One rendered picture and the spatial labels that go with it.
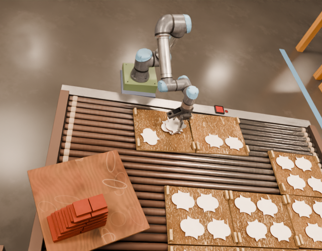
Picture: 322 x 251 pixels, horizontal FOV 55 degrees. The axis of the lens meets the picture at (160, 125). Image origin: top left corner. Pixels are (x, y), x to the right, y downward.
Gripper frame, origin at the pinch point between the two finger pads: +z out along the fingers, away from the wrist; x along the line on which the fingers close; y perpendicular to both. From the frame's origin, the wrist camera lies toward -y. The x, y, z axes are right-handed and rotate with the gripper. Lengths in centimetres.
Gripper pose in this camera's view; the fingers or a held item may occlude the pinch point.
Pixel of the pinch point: (175, 125)
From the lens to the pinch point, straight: 219.1
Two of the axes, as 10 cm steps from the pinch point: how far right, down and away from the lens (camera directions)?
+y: 9.2, -1.0, 3.8
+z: -2.3, 6.3, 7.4
